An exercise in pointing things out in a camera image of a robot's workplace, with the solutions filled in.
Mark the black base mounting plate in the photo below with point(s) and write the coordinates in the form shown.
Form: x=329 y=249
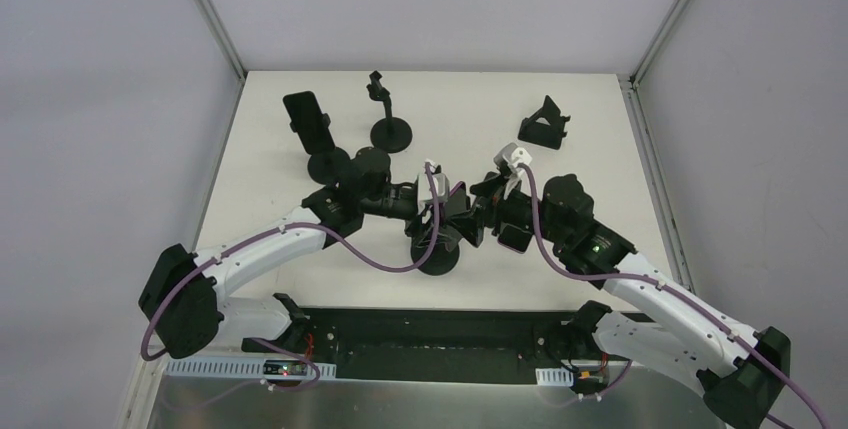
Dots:
x=478 y=347

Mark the black round-base phone stand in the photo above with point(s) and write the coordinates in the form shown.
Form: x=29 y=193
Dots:
x=390 y=134

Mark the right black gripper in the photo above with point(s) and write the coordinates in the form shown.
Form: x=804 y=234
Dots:
x=493 y=212

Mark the black folding phone stand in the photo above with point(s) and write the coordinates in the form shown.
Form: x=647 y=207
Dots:
x=546 y=127

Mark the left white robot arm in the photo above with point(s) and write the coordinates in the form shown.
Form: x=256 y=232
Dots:
x=189 y=298

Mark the black phone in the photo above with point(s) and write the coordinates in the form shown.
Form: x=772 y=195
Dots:
x=309 y=122

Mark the left white cable duct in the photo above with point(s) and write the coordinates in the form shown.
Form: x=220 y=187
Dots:
x=232 y=367

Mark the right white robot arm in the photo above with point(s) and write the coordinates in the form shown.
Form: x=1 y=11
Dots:
x=737 y=370

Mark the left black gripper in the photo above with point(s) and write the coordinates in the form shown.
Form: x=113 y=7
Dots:
x=439 y=215

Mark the right white cable duct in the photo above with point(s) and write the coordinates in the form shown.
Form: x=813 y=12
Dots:
x=554 y=377

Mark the white cable duct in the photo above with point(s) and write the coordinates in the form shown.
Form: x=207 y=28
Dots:
x=554 y=377
x=232 y=367

